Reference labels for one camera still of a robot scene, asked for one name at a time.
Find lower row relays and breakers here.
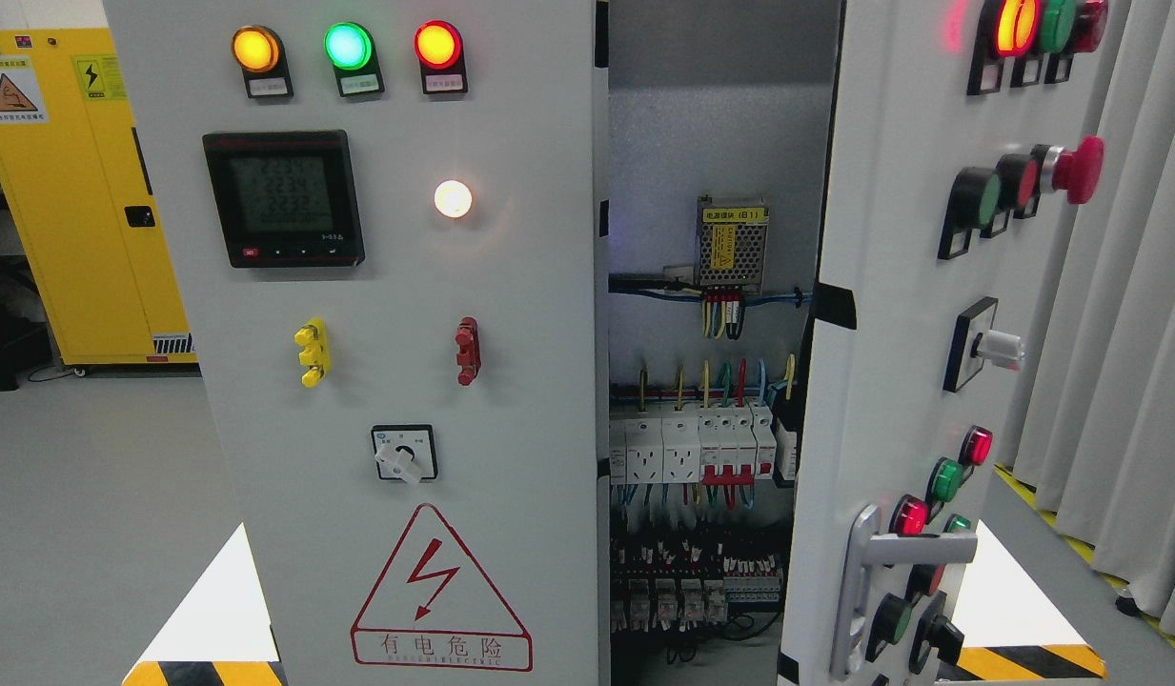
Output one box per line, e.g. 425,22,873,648
607,527,788,634

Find yellow safety storage cabinet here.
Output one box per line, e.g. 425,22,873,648
0,28,196,368

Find upper row circuit breakers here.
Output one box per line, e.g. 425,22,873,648
606,401,798,487

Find white rotary selector switch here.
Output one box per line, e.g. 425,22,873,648
370,424,438,485

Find yellow indicator lamp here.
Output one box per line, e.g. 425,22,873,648
233,25,294,99

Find black digital power meter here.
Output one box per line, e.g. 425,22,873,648
202,130,365,269

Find red electric hazard sticker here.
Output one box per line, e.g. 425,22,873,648
351,503,533,673

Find yellow door terminal block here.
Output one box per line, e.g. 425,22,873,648
294,317,333,388

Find grey curtain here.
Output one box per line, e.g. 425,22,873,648
1013,1,1175,635

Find red emergency stop button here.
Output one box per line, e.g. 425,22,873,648
1030,136,1105,206

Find white indicator lamp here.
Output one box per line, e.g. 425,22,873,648
434,179,474,220

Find silver door handle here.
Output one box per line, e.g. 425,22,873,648
828,504,978,682

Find perforated metal power supply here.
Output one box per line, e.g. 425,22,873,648
694,194,770,292

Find red door terminal block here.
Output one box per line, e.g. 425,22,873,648
454,316,482,386

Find red indicator lamp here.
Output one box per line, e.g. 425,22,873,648
414,19,469,95

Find white right door selector switch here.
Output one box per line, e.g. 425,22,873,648
942,296,1025,394

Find grey cabinet door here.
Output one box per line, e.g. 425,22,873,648
778,1,1112,685
105,1,606,685

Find green indicator lamp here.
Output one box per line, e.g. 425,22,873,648
324,22,385,97

